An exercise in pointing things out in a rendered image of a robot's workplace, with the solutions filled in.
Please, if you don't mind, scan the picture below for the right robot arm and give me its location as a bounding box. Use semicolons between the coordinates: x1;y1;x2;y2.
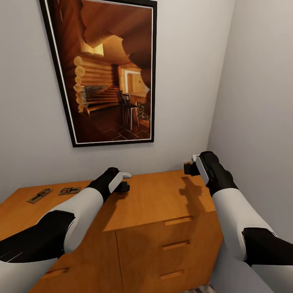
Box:
184;151;293;293

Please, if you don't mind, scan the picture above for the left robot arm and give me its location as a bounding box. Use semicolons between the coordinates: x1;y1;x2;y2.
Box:
0;168;131;293

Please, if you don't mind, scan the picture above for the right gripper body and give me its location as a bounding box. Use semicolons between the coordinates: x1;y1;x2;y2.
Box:
184;164;201;175

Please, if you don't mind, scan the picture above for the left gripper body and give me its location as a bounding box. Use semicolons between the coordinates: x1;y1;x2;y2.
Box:
113;181;129;192

